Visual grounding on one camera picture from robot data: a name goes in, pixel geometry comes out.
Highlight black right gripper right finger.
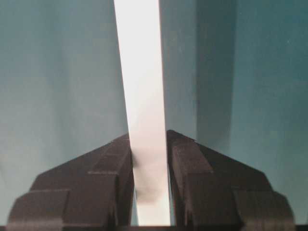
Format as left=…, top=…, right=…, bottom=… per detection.
left=167, top=130, right=295, bottom=231

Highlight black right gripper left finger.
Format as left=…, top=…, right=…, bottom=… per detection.
left=6, top=135, right=134, bottom=231

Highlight white wooden board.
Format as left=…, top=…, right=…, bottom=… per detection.
left=115, top=0, right=170, bottom=226

